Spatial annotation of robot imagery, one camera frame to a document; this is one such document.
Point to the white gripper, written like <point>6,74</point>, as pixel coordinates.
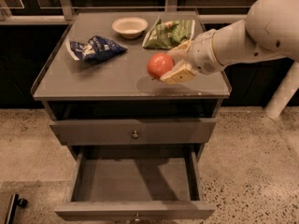
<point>203,53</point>

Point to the red apple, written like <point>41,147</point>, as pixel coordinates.
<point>159,64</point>

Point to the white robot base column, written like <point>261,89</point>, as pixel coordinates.
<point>285,91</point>

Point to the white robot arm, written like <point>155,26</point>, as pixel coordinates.
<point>270,31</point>

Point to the grey drawer cabinet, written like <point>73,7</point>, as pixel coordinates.
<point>120,88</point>

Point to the metal top drawer knob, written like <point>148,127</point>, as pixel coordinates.
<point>135,135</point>

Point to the metal drawer knob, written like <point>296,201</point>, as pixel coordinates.
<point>136,220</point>
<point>135,135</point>

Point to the grey top drawer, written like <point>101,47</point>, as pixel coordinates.
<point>92,132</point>

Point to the grey open middle drawer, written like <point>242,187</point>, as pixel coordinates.
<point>121,184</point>

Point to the metal middle drawer knob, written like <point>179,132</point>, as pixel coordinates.
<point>136,220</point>

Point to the green chip bag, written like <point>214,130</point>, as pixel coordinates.
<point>168,34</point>

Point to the white paper bowl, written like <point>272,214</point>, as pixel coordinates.
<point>130,27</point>

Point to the blue chip bag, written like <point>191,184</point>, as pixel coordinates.
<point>97,49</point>

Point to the black object on floor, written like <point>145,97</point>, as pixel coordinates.
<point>14,202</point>

